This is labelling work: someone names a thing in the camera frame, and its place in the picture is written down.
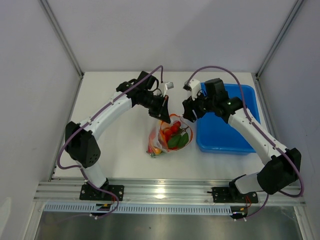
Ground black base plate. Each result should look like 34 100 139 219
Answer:
79 184 125 202
211 186 259 204

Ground red orange mango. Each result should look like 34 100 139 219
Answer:
147 140 156 155

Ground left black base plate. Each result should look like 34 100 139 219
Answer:
79 184 125 202

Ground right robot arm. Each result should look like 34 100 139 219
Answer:
182 78 302 202

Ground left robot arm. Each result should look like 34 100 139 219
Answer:
62 71 174 200

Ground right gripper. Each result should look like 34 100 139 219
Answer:
182 88 216 123

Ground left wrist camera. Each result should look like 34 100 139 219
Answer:
158 82 174 97

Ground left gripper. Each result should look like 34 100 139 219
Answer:
140 91 171 124

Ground aluminium mounting rail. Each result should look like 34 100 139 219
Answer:
33 177 307 207

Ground clear zip bag orange zipper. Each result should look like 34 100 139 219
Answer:
146 113 194 158

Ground white slotted cable duct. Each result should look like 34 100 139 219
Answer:
43 202 233 216

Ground yellow orange mango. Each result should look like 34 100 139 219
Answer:
153 147 162 155

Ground blue plastic bin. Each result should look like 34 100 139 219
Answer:
196 83 261 155

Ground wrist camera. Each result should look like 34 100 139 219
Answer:
183 78 202 100
158 82 174 97

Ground right aluminium frame post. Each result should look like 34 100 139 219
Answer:
255 0 307 81

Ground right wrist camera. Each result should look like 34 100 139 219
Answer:
183 78 202 100

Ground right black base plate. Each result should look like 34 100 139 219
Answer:
211 186 259 204

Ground aluminium frame post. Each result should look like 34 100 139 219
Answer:
255 0 307 81
38 0 84 78

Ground red cherry bunch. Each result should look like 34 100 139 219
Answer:
162 120 190 150

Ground left aluminium frame post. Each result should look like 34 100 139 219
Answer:
38 0 84 78

